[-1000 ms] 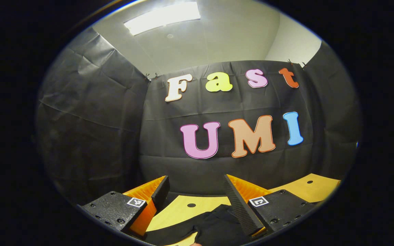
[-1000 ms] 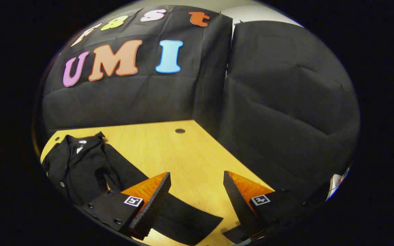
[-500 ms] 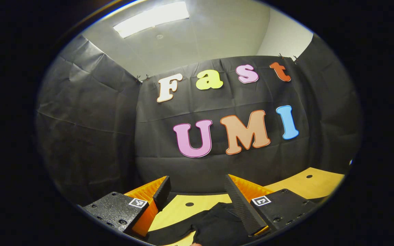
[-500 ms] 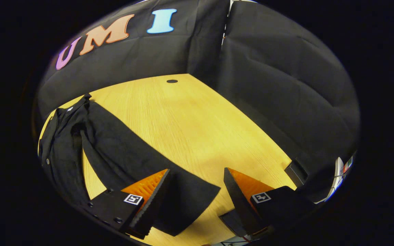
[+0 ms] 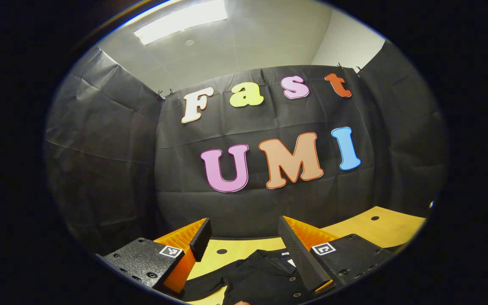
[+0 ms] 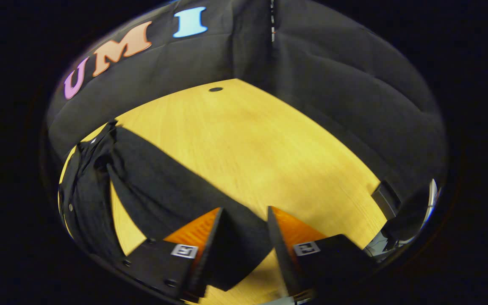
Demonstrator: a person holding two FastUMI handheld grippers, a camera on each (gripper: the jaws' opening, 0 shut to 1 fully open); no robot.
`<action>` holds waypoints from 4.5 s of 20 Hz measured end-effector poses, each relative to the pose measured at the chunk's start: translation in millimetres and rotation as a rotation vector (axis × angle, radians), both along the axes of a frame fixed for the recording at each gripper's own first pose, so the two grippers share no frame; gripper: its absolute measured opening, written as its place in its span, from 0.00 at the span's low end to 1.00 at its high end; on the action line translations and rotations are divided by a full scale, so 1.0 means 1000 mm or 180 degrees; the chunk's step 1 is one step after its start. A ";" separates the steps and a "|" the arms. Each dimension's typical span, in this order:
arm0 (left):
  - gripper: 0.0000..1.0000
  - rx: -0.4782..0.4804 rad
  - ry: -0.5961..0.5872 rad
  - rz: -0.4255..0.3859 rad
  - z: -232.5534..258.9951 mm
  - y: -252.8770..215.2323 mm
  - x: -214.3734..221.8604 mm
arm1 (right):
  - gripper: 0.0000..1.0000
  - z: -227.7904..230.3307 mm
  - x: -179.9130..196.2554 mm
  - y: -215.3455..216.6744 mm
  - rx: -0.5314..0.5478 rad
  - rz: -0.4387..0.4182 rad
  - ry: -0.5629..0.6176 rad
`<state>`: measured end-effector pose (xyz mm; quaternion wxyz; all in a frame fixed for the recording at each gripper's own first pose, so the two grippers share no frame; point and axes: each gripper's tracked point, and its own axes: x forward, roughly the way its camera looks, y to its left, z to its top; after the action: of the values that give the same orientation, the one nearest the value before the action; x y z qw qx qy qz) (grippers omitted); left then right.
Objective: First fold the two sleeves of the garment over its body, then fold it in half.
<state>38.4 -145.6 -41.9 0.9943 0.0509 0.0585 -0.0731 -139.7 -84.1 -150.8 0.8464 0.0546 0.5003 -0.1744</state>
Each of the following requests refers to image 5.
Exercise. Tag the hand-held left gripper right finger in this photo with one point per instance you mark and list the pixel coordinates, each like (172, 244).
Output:
(299, 254)

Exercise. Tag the rectangular ceiling light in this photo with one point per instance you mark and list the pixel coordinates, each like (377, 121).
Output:
(180, 21)

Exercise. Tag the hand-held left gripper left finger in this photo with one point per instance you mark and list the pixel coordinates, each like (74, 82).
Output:
(201, 239)

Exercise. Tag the black button shirt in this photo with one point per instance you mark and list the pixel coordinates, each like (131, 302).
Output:
(261, 275)

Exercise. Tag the black cloth clips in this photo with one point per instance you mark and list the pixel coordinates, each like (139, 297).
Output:
(165, 94)
(349, 67)

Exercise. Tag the black backdrop cloth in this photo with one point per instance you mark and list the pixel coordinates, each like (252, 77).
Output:
(244, 203)

